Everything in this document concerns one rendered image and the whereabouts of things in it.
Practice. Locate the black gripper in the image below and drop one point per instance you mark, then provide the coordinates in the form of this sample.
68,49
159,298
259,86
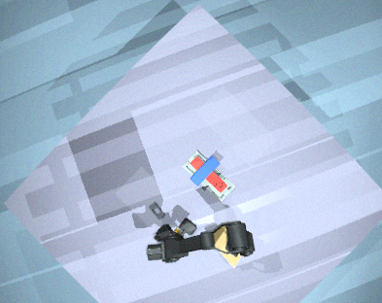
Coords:
187,226

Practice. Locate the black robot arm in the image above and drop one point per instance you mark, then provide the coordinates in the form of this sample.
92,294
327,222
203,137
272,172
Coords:
172,248

